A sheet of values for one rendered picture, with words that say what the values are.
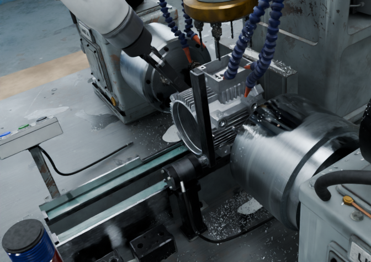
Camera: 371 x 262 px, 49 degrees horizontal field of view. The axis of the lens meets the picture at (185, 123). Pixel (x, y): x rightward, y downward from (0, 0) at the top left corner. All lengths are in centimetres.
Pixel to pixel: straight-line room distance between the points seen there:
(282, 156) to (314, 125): 9
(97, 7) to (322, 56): 55
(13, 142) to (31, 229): 53
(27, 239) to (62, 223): 48
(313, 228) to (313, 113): 24
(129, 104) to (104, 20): 65
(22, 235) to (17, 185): 80
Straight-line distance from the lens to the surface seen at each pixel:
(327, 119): 83
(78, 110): 169
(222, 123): 101
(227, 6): 91
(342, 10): 101
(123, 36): 91
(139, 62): 122
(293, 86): 103
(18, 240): 64
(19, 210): 134
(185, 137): 115
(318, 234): 74
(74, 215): 111
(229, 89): 103
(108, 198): 112
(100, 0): 86
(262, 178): 82
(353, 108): 124
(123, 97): 146
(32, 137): 115
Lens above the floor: 165
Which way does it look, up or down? 36 degrees down
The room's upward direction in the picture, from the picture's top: 10 degrees counter-clockwise
